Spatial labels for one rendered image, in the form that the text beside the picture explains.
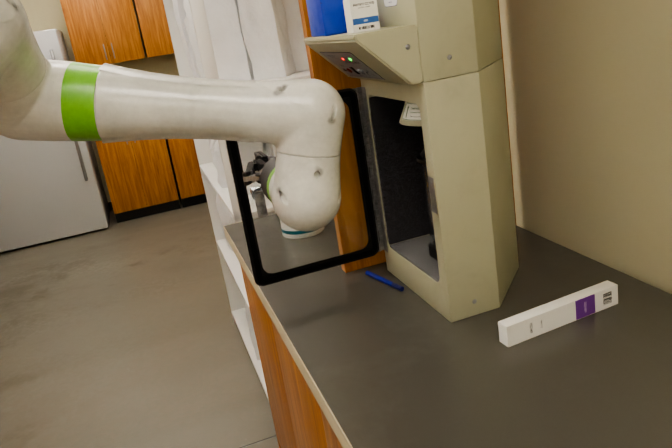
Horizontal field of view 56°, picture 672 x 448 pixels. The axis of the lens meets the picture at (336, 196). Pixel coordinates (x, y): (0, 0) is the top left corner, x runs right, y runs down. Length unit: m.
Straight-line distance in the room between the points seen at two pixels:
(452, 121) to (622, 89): 0.38
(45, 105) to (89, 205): 5.09
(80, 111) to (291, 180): 0.32
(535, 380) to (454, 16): 0.62
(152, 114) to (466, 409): 0.65
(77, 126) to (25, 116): 0.07
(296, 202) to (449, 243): 0.37
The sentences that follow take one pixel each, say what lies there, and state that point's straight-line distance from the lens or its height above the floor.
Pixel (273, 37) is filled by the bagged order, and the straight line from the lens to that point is 2.33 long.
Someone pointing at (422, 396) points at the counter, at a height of 0.94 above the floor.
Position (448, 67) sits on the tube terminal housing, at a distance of 1.15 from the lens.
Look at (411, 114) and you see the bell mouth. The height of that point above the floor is 1.34.
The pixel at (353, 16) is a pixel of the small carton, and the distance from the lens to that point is 1.16.
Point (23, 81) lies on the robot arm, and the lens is 0.95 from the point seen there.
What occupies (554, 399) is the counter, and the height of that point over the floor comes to 0.94.
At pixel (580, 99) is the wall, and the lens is 1.48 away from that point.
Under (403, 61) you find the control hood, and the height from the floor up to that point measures 1.45.
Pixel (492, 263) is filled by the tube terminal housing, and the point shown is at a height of 1.04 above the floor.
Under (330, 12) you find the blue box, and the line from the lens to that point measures 1.25.
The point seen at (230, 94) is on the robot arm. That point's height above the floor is 1.46.
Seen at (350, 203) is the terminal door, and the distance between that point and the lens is 1.44.
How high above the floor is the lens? 1.55
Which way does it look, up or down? 16 degrees down
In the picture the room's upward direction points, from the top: 9 degrees counter-clockwise
